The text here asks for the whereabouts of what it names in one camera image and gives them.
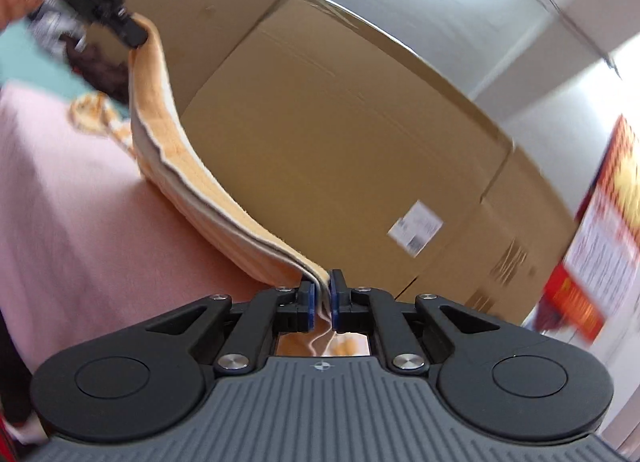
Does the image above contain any person's torso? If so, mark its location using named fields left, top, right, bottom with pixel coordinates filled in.
left=0, top=414, right=23, bottom=462

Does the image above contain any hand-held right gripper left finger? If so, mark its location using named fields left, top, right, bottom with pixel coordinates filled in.
left=145, top=281, right=317, bottom=375

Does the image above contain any dark brown cloth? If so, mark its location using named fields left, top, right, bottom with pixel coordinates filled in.
left=65, top=39, right=135, bottom=105

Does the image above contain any pink fleece blanket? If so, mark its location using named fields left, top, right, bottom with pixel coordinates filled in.
left=0, top=82, right=281, bottom=378

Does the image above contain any person's left hand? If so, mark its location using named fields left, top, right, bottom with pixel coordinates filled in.
left=0, top=0, right=49, bottom=29

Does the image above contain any red white wall calendar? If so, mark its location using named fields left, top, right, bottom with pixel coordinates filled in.
left=532, top=113, right=640, bottom=345

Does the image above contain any taped cardboard box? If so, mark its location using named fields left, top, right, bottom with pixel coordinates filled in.
left=400, top=144, right=581, bottom=328

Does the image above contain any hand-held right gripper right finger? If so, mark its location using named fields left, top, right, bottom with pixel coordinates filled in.
left=330, top=269, right=503, bottom=374

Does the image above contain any white label with square code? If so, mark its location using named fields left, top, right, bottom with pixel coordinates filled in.
left=387, top=219, right=431, bottom=259

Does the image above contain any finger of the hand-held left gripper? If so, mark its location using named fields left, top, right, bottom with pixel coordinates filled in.
left=106, top=9, right=150, bottom=49

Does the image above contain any orange white striped shirt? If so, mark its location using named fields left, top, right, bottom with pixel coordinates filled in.
left=69, top=13, right=372, bottom=359

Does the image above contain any white shipping label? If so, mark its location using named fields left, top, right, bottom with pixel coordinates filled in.
left=400, top=199, right=444, bottom=243

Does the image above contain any large labelled cardboard box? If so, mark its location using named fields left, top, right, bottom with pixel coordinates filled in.
left=179, top=0, right=518, bottom=305

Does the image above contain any teal cloth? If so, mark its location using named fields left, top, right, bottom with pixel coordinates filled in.
left=0, top=24, right=98, bottom=103

